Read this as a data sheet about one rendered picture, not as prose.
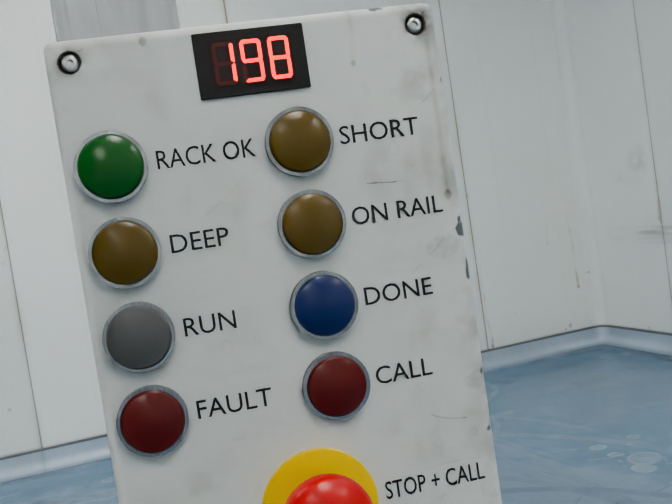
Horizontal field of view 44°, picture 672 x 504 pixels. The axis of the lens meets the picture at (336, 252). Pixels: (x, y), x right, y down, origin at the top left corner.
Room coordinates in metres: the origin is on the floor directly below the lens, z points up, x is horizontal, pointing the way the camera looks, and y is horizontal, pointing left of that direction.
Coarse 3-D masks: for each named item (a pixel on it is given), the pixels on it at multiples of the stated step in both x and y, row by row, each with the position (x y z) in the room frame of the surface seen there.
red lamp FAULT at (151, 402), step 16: (144, 400) 0.34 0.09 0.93; (160, 400) 0.35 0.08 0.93; (176, 400) 0.35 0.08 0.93; (128, 416) 0.34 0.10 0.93; (144, 416) 0.34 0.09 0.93; (160, 416) 0.35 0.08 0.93; (176, 416) 0.35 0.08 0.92; (128, 432) 0.34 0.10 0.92; (144, 432) 0.34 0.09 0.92; (160, 432) 0.34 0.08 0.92; (176, 432) 0.35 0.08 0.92; (144, 448) 0.34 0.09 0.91; (160, 448) 0.35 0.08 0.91
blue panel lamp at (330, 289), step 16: (304, 288) 0.36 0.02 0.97; (320, 288) 0.36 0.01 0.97; (336, 288) 0.36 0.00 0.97; (304, 304) 0.36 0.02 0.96; (320, 304) 0.36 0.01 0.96; (336, 304) 0.36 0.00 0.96; (352, 304) 0.36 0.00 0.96; (304, 320) 0.36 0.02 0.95; (320, 320) 0.36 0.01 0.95; (336, 320) 0.36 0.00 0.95
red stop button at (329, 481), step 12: (312, 480) 0.34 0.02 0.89; (324, 480) 0.34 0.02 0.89; (336, 480) 0.34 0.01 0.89; (348, 480) 0.34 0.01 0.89; (300, 492) 0.34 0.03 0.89; (312, 492) 0.34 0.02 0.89; (324, 492) 0.34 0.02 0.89; (336, 492) 0.34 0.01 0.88; (348, 492) 0.34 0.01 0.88; (360, 492) 0.34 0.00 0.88
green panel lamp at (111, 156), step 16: (96, 144) 0.34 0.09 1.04; (112, 144) 0.35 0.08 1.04; (128, 144) 0.35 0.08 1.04; (80, 160) 0.34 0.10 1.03; (96, 160) 0.34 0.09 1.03; (112, 160) 0.34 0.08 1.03; (128, 160) 0.35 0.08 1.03; (80, 176) 0.34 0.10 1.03; (96, 176) 0.34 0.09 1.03; (112, 176) 0.34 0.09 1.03; (128, 176) 0.35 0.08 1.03; (96, 192) 0.34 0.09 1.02; (112, 192) 0.35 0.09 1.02; (128, 192) 0.35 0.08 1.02
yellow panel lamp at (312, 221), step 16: (288, 208) 0.36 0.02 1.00; (304, 208) 0.36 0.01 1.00; (320, 208) 0.36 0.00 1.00; (336, 208) 0.36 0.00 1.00; (288, 224) 0.36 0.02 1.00; (304, 224) 0.36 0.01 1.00; (320, 224) 0.36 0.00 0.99; (336, 224) 0.36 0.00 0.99; (288, 240) 0.36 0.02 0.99; (304, 240) 0.36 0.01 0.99; (320, 240) 0.36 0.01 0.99; (336, 240) 0.36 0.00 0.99
